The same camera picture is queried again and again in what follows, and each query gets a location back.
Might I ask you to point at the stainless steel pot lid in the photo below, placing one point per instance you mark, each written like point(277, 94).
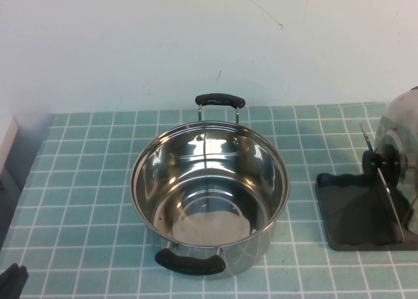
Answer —
point(401, 122)

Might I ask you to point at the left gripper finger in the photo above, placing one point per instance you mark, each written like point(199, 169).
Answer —
point(23, 284)
point(8, 284)

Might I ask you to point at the green tile pattern tablecloth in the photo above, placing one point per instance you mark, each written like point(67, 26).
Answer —
point(98, 214)

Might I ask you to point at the beige board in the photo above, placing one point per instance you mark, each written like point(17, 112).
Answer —
point(9, 139)

